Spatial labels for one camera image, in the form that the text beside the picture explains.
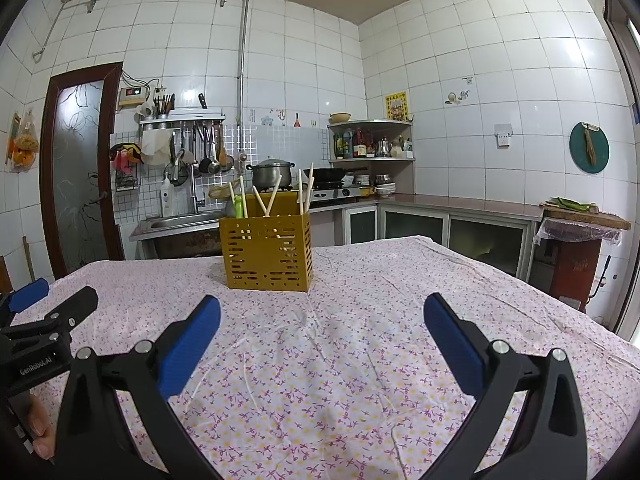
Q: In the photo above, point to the brown frosted glass door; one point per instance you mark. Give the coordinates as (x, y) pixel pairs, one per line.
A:
(80, 170)

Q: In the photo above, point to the stack of bowls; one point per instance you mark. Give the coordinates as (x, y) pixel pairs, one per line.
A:
(385, 189)

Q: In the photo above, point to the floral tablecloth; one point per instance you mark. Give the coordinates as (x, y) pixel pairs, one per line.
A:
(350, 360)

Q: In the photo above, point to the white soap bottle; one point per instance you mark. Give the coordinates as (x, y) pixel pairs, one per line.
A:
(166, 200)

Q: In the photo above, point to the wooden spatula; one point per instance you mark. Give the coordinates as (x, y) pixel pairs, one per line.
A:
(221, 142)

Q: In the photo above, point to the white wall socket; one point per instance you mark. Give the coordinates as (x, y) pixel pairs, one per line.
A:
(503, 136)

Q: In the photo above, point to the beige bowl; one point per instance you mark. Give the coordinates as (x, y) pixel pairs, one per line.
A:
(340, 117)

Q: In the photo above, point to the yellow wall poster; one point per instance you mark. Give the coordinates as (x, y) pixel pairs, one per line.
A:
(396, 106)

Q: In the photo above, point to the wooden stick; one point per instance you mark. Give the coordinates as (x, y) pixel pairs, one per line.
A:
(27, 260)

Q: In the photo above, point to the beige wall control box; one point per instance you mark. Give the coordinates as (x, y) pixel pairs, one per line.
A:
(131, 96)

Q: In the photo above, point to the corner wall shelf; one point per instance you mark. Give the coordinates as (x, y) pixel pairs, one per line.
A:
(372, 122)

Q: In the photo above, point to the green bottle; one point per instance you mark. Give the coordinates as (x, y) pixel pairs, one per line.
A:
(340, 144)

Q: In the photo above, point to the wooden chopping board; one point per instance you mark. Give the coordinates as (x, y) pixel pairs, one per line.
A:
(585, 217)

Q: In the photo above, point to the green round board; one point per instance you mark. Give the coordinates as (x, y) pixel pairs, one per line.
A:
(577, 152)

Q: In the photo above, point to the yellow perforated utensil holder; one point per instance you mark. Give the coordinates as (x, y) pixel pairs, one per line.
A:
(265, 260)

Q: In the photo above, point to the wooden chopstick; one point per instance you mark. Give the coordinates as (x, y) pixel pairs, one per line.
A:
(260, 201)
(274, 195)
(243, 187)
(232, 200)
(301, 192)
(308, 187)

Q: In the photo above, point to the black leaning tool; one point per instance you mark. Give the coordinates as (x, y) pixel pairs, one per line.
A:
(602, 275)

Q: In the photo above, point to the person's left hand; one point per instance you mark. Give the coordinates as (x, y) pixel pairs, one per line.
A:
(40, 422)

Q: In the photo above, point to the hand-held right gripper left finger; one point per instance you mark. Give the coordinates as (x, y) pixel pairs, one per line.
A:
(192, 345)

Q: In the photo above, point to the red and yellow bag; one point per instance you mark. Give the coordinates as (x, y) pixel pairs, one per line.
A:
(125, 154)

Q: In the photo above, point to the metal wall utensil rack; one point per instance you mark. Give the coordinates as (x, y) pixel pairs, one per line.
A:
(182, 120)

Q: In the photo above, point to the metal kettle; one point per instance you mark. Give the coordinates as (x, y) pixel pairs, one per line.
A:
(382, 146)

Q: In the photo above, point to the kitchen counter with cabinets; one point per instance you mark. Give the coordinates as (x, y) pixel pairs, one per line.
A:
(450, 205)

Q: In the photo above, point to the clear plastic sheet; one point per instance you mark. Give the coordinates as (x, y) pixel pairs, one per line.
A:
(575, 235)

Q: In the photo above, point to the orange hanging bag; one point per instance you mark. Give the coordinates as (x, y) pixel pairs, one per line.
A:
(22, 145)

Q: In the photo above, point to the white power socket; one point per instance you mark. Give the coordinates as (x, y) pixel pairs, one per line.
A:
(160, 89)

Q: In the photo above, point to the black wok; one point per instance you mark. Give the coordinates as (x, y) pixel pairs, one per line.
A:
(330, 174)

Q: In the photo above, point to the stainless steel sink unit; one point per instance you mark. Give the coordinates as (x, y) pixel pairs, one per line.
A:
(180, 221)

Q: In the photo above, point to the gas stove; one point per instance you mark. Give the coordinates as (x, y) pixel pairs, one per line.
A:
(332, 193)

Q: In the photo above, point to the metal faucet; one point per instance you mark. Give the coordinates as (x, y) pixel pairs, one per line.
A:
(195, 190)

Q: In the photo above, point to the white plastic bag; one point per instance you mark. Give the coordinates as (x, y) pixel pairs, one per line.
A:
(155, 149)

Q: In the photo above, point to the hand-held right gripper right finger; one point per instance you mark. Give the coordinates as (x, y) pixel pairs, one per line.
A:
(455, 345)

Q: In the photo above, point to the green vegetables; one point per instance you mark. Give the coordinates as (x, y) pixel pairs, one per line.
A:
(570, 204)

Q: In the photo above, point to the hanging brush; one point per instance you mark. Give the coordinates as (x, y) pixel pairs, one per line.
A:
(591, 142)

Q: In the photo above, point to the dark door frame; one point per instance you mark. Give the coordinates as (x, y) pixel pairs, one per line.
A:
(620, 185)

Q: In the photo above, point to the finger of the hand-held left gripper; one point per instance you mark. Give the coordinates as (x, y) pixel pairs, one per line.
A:
(75, 305)
(30, 292)

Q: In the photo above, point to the red label bottle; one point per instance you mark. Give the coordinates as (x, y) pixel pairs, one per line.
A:
(360, 144)

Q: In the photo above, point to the white wall hook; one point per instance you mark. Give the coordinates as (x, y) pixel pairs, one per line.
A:
(457, 96)

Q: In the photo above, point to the metal pot with lid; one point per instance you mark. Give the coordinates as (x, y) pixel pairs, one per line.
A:
(272, 175)

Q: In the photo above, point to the black ladle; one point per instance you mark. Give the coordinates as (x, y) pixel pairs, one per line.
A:
(205, 160)

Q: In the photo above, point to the red cabinet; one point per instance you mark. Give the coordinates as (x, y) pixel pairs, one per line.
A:
(570, 267)

